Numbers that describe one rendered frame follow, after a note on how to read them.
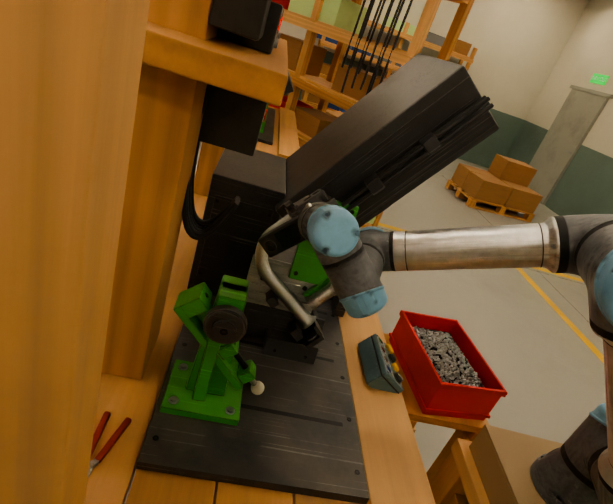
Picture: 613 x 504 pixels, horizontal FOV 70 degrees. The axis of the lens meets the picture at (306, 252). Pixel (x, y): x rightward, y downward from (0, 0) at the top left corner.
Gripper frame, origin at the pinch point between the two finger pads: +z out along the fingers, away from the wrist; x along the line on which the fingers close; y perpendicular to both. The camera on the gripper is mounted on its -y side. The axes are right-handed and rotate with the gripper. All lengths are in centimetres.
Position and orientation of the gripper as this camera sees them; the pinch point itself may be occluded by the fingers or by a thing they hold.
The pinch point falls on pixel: (293, 218)
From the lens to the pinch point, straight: 99.2
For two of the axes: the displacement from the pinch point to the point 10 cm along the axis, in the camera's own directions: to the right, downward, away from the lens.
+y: 8.2, -5.7, 0.4
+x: -5.4, -8.1, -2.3
